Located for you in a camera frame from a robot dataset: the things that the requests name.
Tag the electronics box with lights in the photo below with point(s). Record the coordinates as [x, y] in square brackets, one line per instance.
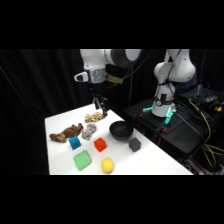
[204, 95]

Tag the black bowl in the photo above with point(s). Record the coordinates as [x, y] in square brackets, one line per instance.
[121, 130]

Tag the blue cube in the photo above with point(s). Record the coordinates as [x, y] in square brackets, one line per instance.
[75, 142]

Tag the dark grey cube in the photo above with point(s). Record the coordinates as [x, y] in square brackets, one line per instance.
[135, 144]

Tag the black robot stand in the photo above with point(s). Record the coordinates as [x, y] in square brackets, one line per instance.
[173, 130]

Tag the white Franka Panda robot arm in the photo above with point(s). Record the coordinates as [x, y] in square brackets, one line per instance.
[173, 70]

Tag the yellow lemon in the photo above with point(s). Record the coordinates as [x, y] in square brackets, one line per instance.
[107, 165]

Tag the green block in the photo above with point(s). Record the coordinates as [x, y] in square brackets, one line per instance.
[82, 160]

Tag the grey plush toy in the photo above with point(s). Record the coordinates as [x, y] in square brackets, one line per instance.
[88, 131]

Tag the beige plush toy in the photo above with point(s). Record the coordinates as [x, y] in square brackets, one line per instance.
[94, 117]

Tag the red cube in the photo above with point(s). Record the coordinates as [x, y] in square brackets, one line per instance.
[100, 144]

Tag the brown plush dog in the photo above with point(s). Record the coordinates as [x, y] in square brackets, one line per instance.
[66, 132]

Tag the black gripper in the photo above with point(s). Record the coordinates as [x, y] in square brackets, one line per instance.
[97, 88]

